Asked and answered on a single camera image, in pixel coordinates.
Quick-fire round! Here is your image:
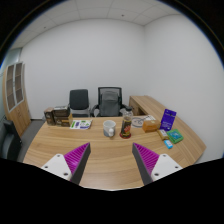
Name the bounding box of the green packet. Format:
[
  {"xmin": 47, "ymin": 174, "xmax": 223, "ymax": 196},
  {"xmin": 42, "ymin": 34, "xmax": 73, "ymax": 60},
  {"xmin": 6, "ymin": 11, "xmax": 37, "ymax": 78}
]
[{"xmin": 166, "ymin": 128, "xmax": 185, "ymax": 145}]

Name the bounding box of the wooden shelf cabinet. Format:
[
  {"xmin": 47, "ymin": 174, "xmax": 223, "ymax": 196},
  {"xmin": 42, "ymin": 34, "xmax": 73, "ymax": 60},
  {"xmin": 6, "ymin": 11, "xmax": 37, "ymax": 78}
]
[{"xmin": 2, "ymin": 61, "xmax": 32, "ymax": 138}]

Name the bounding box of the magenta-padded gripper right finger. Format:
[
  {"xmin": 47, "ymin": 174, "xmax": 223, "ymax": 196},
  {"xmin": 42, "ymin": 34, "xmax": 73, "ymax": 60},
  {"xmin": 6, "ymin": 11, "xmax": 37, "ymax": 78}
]
[{"xmin": 131, "ymin": 142, "xmax": 184, "ymax": 186}]

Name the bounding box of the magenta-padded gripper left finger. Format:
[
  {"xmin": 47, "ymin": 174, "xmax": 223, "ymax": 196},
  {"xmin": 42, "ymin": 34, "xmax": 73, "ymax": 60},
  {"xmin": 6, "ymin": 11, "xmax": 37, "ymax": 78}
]
[{"xmin": 40, "ymin": 142, "xmax": 92, "ymax": 185}]

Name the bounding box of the small dark brown box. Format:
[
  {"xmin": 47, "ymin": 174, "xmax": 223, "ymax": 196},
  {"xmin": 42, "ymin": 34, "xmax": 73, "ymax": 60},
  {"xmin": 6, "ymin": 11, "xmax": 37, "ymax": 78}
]
[{"xmin": 43, "ymin": 106, "xmax": 56, "ymax": 127}]

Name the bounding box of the small blue packet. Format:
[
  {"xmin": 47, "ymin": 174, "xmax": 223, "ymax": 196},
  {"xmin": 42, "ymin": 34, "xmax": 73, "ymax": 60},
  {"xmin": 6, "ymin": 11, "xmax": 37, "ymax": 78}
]
[{"xmin": 163, "ymin": 139, "xmax": 174, "ymax": 150}]

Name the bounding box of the orange cardboard box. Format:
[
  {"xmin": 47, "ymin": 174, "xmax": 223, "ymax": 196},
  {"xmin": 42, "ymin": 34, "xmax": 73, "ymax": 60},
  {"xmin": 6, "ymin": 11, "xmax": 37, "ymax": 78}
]
[{"xmin": 142, "ymin": 119, "xmax": 162, "ymax": 134}]

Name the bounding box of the clear bottle with black cap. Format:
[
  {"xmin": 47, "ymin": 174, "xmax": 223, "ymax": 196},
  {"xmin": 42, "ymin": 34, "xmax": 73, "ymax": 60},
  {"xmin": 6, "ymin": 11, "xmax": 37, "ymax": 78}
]
[{"xmin": 120, "ymin": 106, "xmax": 134, "ymax": 139}]

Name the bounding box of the white mug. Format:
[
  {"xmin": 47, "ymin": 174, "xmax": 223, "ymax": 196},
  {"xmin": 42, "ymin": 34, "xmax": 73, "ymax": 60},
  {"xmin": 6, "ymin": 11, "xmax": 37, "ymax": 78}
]
[{"xmin": 102, "ymin": 119, "xmax": 117, "ymax": 138}]

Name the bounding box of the white leaflet with green print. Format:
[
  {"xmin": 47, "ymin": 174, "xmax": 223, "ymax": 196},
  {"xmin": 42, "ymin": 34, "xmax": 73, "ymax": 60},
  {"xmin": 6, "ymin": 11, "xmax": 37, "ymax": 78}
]
[{"xmin": 69, "ymin": 119, "xmax": 93, "ymax": 131}]

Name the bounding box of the dark brown printed box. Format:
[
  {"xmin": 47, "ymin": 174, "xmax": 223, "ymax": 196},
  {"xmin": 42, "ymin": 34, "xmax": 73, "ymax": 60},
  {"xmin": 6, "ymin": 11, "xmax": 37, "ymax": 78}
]
[{"xmin": 52, "ymin": 105, "xmax": 71, "ymax": 118}]

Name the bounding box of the black leather armchair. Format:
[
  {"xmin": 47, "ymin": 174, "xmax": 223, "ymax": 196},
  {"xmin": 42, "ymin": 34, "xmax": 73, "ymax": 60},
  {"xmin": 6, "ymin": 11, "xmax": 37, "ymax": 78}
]
[{"xmin": 0, "ymin": 119, "xmax": 23, "ymax": 162}]

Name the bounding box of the black padded office chair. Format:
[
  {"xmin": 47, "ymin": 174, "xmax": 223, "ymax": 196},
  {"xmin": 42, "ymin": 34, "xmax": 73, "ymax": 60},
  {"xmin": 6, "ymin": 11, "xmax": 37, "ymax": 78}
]
[{"xmin": 68, "ymin": 88, "xmax": 92, "ymax": 118}]

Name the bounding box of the wooden side desk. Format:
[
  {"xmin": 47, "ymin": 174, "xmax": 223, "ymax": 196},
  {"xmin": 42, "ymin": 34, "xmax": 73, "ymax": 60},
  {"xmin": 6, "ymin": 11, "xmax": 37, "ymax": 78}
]
[{"xmin": 128, "ymin": 95, "xmax": 168, "ymax": 118}]

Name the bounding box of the purple pouch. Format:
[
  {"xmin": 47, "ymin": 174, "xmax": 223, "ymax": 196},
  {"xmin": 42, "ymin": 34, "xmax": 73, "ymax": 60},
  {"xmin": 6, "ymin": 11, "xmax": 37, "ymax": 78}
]
[{"xmin": 159, "ymin": 108, "xmax": 178, "ymax": 132}]

